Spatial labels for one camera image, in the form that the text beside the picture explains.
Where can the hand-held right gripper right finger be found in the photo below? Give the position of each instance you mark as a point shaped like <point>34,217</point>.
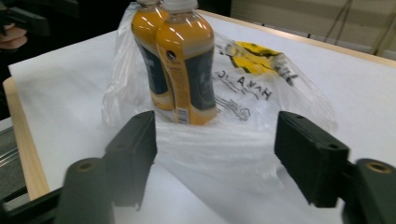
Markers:
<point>311,155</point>

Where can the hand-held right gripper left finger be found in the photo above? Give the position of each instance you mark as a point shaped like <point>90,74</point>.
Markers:
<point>132,155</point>

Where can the clear printed plastic bag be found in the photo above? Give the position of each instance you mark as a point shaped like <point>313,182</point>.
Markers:
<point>249,93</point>

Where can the orange juice bottle white cap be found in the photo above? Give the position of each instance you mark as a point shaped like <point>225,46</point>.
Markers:
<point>190,68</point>
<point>149,62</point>

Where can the metal floor rail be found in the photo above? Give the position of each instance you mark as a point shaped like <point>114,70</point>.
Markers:
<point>9,155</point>

